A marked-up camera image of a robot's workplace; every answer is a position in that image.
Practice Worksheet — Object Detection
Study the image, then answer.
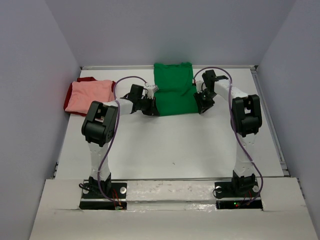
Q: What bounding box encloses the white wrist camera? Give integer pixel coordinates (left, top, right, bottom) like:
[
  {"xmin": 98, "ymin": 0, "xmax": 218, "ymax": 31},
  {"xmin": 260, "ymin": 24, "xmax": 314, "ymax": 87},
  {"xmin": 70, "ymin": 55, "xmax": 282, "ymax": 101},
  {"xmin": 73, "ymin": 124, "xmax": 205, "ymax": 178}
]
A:
[
  {"xmin": 192, "ymin": 79, "xmax": 207, "ymax": 93},
  {"xmin": 145, "ymin": 83, "xmax": 159, "ymax": 99}
]

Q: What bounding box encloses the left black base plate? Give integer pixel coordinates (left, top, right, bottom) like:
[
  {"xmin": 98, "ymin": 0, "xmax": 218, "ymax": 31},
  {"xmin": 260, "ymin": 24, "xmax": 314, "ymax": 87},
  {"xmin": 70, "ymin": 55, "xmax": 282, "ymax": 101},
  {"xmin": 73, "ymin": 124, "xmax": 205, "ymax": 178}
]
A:
[{"xmin": 78, "ymin": 181, "xmax": 128, "ymax": 211}]

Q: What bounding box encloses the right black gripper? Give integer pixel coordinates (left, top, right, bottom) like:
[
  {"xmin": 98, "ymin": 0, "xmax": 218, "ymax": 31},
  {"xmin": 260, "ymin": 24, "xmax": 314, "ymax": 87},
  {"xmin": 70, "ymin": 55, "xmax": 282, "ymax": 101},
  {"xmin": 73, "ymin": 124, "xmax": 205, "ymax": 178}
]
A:
[{"xmin": 194, "ymin": 89, "xmax": 218, "ymax": 114}]

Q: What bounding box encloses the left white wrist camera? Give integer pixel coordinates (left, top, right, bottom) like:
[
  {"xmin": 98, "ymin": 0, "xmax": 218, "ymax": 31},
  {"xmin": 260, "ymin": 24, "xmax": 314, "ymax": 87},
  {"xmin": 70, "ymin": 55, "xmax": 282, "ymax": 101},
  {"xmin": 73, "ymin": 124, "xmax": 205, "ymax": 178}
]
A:
[{"xmin": 145, "ymin": 83, "xmax": 159, "ymax": 99}]

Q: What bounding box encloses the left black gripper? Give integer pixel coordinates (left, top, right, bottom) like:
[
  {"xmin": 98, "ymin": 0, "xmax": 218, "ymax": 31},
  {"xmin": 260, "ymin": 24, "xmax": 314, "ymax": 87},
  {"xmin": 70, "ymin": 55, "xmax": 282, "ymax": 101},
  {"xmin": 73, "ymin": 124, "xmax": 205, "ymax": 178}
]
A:
[{"xmin": 137, "ymin": 96, "xmax": 160, "ymax": 117}]

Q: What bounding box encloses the green t shirt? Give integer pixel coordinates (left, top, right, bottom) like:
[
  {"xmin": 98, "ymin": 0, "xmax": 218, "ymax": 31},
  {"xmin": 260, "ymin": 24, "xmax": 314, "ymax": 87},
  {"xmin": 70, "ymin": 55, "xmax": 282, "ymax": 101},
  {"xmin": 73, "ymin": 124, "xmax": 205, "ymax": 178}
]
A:
[{"xmin": 153, "ymin": 62, "xmax": 198, "ymax": 117}]

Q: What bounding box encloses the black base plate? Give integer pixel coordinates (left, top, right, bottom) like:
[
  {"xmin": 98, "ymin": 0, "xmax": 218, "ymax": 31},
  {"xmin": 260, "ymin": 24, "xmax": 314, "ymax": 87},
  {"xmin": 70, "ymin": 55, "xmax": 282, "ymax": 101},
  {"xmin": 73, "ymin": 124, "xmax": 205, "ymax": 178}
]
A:
[
  {"xmin": 212, "ymin": 181, "xmax": 263, "ymax": 210},
  {"xmin": 78, "ymin": 181, "xmax": 128, "ymax": 211}
]

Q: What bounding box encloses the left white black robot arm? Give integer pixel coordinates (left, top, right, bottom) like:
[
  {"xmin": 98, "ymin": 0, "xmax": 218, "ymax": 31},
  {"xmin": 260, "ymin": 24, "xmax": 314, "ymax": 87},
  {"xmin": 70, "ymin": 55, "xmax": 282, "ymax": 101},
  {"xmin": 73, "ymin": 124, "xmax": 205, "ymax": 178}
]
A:
[{"xmin": 79, "ymin": 83, "xmax": 160, "ymax": 199}]

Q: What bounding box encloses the aluminium table frame rail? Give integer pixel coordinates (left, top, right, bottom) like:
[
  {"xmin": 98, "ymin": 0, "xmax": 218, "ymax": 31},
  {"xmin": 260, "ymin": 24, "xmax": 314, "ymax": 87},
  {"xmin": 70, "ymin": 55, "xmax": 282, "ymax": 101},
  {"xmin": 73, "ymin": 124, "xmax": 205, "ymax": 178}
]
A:
[{"xmin": 79, "ymin": 64, "xmax": 259, "ymax": 71}]

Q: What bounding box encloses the pink folded t shirt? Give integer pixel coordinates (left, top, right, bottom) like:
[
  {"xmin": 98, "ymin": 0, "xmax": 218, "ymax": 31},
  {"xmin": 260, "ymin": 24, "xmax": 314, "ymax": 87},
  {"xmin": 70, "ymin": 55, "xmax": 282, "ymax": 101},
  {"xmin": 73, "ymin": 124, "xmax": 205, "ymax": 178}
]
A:
[{"xmin": 66, "ymin": 79, "xmax": 118, "ymax": 116}]

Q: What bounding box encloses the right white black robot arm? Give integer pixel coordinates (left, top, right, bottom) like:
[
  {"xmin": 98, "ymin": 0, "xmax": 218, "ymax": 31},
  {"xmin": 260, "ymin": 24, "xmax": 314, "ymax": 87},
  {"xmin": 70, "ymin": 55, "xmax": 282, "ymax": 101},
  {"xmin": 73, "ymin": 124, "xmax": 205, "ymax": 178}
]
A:
[{"xmin": 193, "ymin": 67, "xmax": 263, "ymax": 199}]

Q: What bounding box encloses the white foam front board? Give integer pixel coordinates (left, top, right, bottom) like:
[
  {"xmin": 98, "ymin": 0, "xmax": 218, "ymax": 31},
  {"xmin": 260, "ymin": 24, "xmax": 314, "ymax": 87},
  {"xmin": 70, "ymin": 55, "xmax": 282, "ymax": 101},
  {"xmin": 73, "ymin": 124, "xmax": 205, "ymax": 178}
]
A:
[{"xmin": 30, "ymin": 177, "xmax": 317, "ymax": 240}]

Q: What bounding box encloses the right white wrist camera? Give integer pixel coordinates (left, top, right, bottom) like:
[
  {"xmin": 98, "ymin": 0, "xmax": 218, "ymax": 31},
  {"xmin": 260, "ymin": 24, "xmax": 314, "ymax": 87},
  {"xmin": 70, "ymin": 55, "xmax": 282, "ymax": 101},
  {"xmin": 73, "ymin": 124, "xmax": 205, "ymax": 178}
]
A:
[{"xmin": 192, "ymin": 79, "xmax": 207, "ymax": 93}]

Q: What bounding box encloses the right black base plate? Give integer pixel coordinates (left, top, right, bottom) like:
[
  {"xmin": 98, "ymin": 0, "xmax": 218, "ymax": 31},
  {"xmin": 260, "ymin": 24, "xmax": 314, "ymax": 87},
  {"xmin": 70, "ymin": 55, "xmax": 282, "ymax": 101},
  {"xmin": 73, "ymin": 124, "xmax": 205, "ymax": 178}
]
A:
[{"xmin": 212, "ymin": 181, "xmax": 263, "ymax": 210}]

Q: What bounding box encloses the dark red folded t shirt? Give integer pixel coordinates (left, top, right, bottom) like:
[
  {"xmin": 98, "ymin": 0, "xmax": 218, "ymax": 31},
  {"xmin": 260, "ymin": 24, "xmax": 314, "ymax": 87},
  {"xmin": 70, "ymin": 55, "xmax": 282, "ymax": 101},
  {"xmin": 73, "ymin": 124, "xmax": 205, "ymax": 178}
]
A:
[{"xmin": 62, "ymin": 77, "xmax": 118, "ymax": 117}]

